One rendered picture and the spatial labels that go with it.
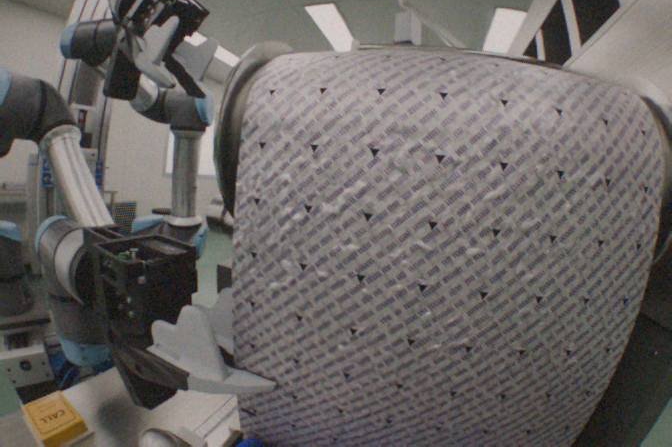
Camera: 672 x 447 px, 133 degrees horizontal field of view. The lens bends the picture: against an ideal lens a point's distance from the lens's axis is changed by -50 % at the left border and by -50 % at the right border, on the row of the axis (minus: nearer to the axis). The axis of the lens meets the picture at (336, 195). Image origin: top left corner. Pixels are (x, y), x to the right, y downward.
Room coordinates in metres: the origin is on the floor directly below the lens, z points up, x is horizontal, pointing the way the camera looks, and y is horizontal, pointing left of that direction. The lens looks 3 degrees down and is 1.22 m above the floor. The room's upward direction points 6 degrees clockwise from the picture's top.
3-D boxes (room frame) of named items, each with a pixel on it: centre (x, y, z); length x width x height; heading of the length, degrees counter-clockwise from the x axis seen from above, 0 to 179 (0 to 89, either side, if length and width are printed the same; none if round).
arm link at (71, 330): (0.25, 0.32, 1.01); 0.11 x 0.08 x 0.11; 0
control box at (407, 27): (0.73, -0.15, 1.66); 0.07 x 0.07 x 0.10; 52
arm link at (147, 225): (0.80, 0.60, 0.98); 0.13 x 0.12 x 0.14; 102
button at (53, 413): (0.13, 0.31, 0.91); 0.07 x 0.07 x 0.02; 73
